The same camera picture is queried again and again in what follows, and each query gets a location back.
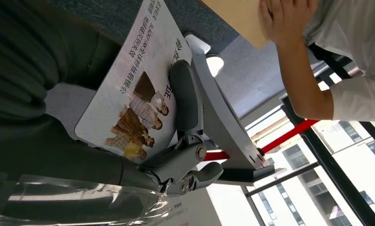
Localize grey kiosk stand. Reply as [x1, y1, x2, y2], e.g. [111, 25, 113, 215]
[184, 32, 286, 188]

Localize person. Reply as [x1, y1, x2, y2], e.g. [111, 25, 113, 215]
[258, 0, 375, 123]

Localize clear plastic film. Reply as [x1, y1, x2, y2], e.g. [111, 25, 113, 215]
[0, 174, 173, 226]

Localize black window frame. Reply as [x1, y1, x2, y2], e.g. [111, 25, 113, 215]
[241, 97, 375, 226]

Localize light wood desk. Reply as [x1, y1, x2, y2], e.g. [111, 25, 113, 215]
[201, 0, 271, 50]

